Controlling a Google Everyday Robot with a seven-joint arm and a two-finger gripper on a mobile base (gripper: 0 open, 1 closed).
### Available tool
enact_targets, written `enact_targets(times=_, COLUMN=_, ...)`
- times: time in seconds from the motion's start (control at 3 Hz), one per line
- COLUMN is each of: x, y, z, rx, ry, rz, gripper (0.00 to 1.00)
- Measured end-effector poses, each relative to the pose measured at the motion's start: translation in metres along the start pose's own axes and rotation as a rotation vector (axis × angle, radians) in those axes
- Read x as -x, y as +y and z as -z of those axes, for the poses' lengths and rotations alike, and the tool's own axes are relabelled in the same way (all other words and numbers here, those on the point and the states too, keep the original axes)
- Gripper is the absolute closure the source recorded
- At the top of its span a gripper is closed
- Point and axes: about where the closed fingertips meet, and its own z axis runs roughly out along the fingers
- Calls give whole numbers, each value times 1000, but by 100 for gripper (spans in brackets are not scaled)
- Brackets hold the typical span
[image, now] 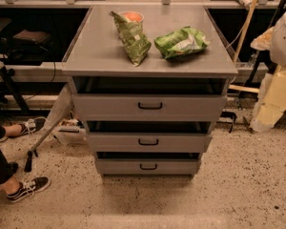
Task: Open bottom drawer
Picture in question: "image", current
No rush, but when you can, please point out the grey bottom drawer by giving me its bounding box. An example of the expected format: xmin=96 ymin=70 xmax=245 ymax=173
xmin=94 ymin=159 xmax=201 ymax=176

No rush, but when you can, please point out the grey drawer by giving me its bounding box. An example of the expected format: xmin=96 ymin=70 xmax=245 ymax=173
xmin=72 ymin=94 xmax=227 ymax=121
xmin=94 ymin=159 xmax=201 ymax=176
xmin=87 ymin=133 xmax=212 ymax=153

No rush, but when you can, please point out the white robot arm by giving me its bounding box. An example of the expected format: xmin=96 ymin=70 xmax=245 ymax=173
xmin=250 ymin=11 xmax=286 ymax=132

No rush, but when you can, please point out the grey drawer cabinet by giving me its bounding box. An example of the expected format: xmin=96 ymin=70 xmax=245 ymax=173
xmin=61 ymin=4 xmax=239 ymax=179

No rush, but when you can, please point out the grey top drawer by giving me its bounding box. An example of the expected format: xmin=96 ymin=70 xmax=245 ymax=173
xmin=72 ymin=94 xmax=227 ymax=121

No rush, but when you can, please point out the grey middle drawer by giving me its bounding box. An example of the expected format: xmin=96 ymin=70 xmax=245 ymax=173
xmin=87 ymin=133 xmax=212 ymax=153

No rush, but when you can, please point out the upright green chip bag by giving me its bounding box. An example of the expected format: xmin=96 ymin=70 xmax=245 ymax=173
xmin=111 ymin=11 xmax=152 ymax=66

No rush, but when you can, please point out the clear plastic box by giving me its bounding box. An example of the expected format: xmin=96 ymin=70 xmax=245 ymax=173
xmin=52 ymin=119 xmax=86 ymax=145

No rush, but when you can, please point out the grey tripod leg pole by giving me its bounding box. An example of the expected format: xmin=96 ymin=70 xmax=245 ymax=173
xmin=24 ymin=84 xmax=73 ymax=173

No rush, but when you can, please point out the lying green chip bag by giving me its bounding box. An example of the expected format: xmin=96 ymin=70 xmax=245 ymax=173
xmin=154 ymin=27 xmax=210 ymax=59

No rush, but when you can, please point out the orange cup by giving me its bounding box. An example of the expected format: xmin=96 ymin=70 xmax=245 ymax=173
xmin=119 ymin=10 xmax=144 ymax=23

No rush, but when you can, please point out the black sneaker far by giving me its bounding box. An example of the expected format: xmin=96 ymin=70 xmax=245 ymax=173
xmin=20 ymin=117 xmax=46 ymax=136

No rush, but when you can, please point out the black sneaker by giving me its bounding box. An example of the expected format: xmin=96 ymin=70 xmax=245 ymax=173
xmin=20 ymin=117 xmax=46 ymax=136
xmin=7 ymin=177 xmax=51 ymax=202

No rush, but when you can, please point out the black box on shelf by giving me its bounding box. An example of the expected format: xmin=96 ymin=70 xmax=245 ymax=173
xmin=12 ymin=30 xmax=51 ymax=45

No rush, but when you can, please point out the black sneaker near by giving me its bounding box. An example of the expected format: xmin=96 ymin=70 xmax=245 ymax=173
xmin=7 ymin=177 xmax=51 ymax=202

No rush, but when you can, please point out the wooden easel frame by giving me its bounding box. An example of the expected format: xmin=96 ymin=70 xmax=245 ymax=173
xmin=229 ymin=0 xmax=258 ymax=93

